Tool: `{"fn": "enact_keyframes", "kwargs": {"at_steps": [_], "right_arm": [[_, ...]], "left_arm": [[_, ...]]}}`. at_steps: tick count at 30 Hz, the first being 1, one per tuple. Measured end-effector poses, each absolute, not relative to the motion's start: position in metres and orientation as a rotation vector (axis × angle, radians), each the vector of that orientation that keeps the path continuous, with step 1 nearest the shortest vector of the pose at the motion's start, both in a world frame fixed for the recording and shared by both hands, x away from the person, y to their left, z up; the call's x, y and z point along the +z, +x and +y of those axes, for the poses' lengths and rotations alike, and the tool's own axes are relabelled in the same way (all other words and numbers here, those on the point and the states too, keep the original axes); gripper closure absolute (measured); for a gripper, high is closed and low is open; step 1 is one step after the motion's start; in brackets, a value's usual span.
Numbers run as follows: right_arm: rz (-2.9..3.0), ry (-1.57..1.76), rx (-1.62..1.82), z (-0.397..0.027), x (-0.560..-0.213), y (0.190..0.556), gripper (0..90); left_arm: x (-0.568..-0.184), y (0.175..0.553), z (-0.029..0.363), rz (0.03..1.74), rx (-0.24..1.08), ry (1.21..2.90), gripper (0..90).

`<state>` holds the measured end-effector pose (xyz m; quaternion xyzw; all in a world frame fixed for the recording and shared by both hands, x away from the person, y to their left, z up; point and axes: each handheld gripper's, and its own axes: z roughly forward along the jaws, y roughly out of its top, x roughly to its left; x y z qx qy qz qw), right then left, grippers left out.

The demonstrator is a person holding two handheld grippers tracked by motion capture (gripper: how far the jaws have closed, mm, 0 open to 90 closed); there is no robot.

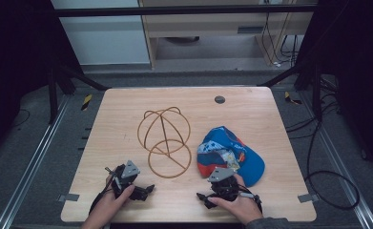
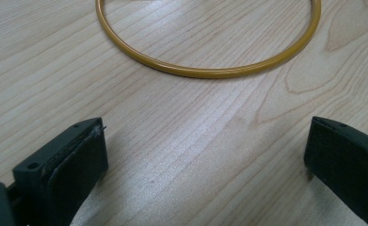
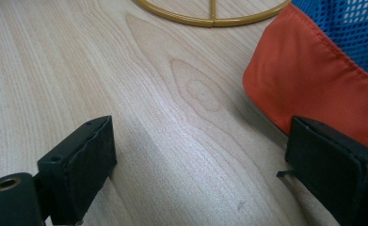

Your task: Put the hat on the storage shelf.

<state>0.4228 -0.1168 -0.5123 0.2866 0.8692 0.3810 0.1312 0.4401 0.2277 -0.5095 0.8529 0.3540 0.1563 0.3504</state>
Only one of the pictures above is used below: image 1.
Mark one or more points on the person's right hand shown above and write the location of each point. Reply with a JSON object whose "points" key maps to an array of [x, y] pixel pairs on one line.
{"points": [[242, 207]]}

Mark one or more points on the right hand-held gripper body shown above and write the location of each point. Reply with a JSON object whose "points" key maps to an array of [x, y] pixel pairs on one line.
{"points": [[224, 186]]}

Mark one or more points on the yellow black floor tape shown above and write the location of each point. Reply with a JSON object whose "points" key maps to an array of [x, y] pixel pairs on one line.
{"points": [[291, 99], [86, 102]]}

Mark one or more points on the grey tape piece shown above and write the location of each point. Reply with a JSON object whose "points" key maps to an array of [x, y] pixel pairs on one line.
{"points": [[68, 197], [308, 198]]}

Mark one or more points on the grey table grommet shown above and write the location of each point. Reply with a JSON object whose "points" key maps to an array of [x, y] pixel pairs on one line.
{"points": [[219, 99]]}

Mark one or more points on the black stand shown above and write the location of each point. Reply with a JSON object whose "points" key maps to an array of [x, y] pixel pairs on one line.
{"points": [[52, 95], [316, 92]]}

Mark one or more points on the blue baseball cap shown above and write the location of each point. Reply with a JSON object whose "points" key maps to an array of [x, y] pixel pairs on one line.
{"points": [[230, 154]]}

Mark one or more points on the black horizontal bar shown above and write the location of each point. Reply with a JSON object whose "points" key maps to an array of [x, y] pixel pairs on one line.
{"points": [[184, 11]]}

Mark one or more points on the white cabinet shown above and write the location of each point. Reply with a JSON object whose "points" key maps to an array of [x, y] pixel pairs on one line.
{"points": [[104, 38]]}

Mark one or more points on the person's left hand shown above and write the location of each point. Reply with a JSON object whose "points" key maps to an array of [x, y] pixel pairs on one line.
{"points": [[110, 206]]}

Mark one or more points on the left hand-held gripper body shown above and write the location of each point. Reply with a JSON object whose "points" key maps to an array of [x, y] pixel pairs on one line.
{"points": [[126, 178]]}

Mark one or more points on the light wooden desk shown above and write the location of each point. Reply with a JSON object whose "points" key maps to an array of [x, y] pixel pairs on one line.
{"points": [[206, 27]]}

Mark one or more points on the metal floor rail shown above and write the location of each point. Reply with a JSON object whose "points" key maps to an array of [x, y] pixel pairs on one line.
{"points": [[343, 168], [31, 165]]}

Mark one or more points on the black curtain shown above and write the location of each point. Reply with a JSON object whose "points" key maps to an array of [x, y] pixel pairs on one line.
{"points": [[356, 79], [18, 63]]}

